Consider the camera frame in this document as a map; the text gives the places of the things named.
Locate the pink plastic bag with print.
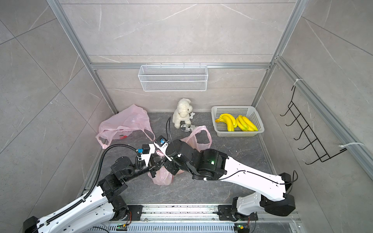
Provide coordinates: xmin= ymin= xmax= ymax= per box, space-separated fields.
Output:
xmin=148 ymin=126 xmax=212 ymax=185

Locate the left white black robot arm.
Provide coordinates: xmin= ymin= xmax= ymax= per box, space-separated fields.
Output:
xmin=22 ymin=154 xmax=164 ymax=233

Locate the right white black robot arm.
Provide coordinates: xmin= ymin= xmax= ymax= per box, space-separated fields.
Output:
xmin=156 ymin=138 xmax=296 ymax=221

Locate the plain pink plastic bag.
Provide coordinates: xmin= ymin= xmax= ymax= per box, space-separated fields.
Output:
xmin=96 ymin=104 xmax=155 ymax=149

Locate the yellow-green banana bunch left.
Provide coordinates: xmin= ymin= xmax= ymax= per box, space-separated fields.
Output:
xmin=215 ymin=114 xmax=237 ymax=132

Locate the yellow-green banana bunch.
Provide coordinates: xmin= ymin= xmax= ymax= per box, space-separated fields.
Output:
xmin=215 ymin=114 xmax=237 ymax=132
xmin=236 ymin=115 xmax=258 ymax=132

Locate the yellow-green banana bunch right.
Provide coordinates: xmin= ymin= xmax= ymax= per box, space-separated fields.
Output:
xmin=236 ymin=115 xmax=258 ymax=132

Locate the white plush toy dog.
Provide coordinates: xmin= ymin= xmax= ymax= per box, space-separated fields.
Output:
xmin=172 ymin=98 xmax=193 ymax=129

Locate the white plastic basket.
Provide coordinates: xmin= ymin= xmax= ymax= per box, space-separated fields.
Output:
xmin=211 ymin=106 xmax=264 ymax=137

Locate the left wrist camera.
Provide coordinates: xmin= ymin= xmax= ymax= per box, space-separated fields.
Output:
xmin=137 ymin=143 xmax=155 ymax=166

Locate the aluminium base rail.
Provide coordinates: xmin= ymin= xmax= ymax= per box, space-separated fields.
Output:
xmin=56 ymin=203 xmax=304 ymax=233

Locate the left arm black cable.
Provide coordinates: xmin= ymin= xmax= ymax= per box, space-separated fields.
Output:
xmin=43 ymin=144 xmax=138 ymax=225

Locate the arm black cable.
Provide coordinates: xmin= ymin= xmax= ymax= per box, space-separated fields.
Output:
xmin=43 ymin=144 xmax=138 ymax=225
xmin=165 ymin=116 xmax=298 ymax=233

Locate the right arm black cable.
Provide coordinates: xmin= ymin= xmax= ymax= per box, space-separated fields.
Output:
xmin=165 ymin=116 xmax=298 ymax=233

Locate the black wire hook rack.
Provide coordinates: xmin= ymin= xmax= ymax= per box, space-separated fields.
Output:
xmin=280 ymin=86 xmax=347 ymax=165

